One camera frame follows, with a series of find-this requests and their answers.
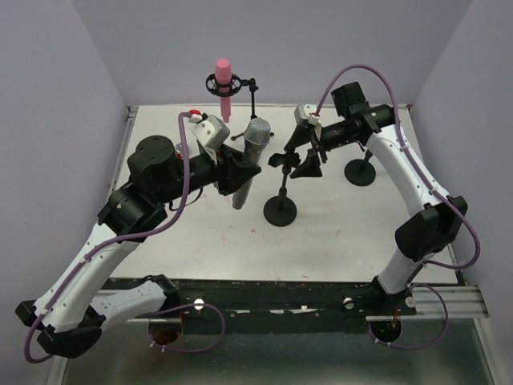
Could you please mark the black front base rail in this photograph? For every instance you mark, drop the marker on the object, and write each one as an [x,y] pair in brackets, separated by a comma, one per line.
[268,307]

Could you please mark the pink microphone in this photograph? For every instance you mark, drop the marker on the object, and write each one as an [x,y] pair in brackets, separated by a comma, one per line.
[223,77]

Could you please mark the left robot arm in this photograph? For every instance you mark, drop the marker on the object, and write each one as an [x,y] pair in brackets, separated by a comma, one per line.
[68,317]

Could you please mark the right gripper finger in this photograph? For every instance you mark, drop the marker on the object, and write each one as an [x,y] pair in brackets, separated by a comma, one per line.
[301,136]
[311,167]

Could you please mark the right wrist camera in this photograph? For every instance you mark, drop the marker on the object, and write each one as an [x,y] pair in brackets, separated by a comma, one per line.
[306,117]

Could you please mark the silver microphone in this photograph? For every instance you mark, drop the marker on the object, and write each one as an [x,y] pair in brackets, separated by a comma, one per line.
[256,137]

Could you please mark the black round-base stand rear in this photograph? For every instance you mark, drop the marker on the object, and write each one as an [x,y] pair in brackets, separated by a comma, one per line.
[360,172]

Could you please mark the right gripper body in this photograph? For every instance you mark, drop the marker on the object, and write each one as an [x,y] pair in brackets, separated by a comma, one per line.
[316,141]

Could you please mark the black round-base stand front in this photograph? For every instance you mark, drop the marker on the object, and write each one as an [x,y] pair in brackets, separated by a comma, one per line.
[280,210]

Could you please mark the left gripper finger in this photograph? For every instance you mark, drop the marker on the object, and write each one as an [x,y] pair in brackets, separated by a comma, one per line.
[228,156]
[230,178]

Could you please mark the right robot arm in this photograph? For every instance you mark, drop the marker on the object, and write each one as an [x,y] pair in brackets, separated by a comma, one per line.
[435,215]

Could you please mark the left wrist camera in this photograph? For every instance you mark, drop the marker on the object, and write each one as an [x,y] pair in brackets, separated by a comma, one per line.
[209,131]

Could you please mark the aluminium extrusion rail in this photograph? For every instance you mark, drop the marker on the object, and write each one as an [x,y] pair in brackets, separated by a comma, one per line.
[423,303]

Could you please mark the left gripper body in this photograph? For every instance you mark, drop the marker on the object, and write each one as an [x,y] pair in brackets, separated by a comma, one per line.
[224,171]

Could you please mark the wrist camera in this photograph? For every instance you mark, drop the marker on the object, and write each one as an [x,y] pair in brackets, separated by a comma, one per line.
[209,131]
[306,117]

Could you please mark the black tripod shock-mount stand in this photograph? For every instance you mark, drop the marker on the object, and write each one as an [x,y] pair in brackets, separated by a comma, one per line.
[236,85]

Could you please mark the black round-base stand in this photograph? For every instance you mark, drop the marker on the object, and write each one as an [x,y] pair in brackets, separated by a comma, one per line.
[360,172]
[280,210]

